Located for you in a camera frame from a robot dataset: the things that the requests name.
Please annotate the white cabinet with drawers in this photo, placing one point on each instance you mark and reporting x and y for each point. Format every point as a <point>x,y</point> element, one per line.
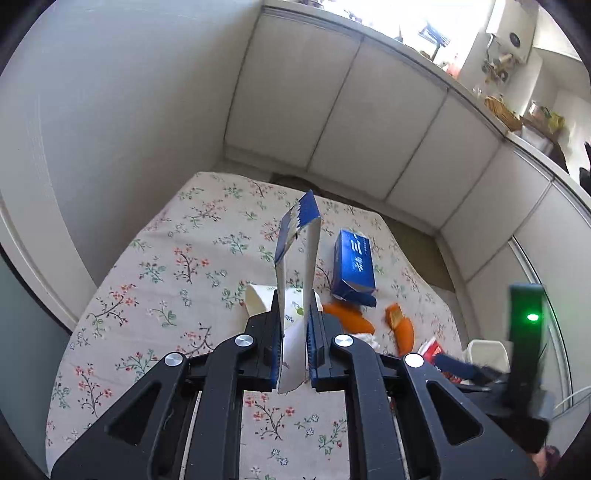
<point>508,221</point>

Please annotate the white water heater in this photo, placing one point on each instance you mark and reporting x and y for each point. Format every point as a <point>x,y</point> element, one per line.
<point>517,27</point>

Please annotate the person's right hand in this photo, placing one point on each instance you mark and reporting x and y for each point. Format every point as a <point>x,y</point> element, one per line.
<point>548,458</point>

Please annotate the water heater pipes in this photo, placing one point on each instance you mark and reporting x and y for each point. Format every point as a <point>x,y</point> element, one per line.
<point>498,65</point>

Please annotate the black dish rack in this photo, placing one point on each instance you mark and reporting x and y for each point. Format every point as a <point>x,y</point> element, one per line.
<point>434,36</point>

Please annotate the white cabinet with doors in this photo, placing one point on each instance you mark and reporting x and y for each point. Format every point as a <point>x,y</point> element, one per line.
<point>346,124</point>

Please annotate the window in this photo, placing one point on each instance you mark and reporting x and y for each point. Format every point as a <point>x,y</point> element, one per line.
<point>415,18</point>

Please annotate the white and blue carton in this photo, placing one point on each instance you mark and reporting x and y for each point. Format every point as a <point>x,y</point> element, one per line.
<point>295,277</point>

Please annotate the white tissue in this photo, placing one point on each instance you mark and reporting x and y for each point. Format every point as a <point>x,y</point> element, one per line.
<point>369,340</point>

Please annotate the red label bottle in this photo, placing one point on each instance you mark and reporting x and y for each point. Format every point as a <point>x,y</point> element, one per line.
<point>455,69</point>

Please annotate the container of food packets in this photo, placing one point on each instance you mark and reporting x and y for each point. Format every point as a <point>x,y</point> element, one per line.
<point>547,120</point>

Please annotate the woven basket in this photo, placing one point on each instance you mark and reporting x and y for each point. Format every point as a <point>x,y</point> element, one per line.
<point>501,111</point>

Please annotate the red and white snack bag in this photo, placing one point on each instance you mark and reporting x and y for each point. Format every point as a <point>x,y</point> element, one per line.
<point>429,353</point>

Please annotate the white trash bin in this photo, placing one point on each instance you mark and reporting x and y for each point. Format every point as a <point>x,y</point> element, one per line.
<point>485,353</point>

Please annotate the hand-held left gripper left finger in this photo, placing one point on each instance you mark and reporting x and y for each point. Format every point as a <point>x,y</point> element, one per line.
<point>276,350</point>

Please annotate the orange peel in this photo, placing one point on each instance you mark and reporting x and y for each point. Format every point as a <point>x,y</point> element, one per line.
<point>404,334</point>
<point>348,318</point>

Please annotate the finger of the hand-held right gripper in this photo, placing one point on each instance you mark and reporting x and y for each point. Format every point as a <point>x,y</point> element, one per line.
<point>461,369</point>

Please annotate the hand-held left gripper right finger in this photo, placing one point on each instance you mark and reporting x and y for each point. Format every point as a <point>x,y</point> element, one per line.
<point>311,350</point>

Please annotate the white paper cup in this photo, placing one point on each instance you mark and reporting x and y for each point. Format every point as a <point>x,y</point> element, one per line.
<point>258,302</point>

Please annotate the blue carton box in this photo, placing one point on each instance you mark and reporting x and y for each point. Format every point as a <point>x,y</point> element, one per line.
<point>355,263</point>

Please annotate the floral tablecloth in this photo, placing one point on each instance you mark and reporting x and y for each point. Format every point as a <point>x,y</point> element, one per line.
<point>184,277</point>

